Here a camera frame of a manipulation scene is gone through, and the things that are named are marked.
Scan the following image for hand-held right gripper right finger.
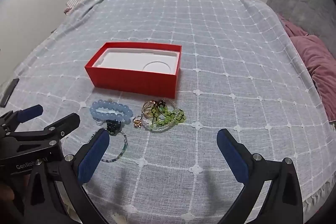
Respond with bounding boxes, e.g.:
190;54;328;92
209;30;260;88
217;128;303;224

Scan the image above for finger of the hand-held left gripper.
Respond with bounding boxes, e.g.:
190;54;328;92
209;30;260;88
0;105;44;135
5;113;81;142

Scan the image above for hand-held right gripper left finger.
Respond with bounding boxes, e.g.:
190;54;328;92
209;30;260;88
25;131;111;224

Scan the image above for light blue bead bracelet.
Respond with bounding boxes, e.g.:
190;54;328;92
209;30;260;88
90;100;133;124

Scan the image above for black hair claw clip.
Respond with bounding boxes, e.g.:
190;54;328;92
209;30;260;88
106;120;123;137

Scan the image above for thin teal seed-bead bracelet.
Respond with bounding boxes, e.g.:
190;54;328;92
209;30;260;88
89;123;129;163

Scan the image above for small gold ring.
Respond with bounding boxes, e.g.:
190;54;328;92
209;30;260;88
133;115;144;129

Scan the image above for green bead bracelet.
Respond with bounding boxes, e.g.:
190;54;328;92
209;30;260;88
151;104;186;127

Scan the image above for white pearl bracelet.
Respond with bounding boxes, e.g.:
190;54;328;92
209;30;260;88
143;101;184;133

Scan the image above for gold bangle rings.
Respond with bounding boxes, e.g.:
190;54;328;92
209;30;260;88
142;100;166;119

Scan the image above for red cardboard box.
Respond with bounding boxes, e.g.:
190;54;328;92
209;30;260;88
84;42;182;99

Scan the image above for black phone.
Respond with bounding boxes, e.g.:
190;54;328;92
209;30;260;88
0;78;20;108

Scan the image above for grey checked blanket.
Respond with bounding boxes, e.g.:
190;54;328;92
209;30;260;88
0;0;336;224

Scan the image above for pink pillow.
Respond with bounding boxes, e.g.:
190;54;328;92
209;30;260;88
278;14;336;123

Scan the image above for grey pillow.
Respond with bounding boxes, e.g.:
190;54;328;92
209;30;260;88
266;0;336;49

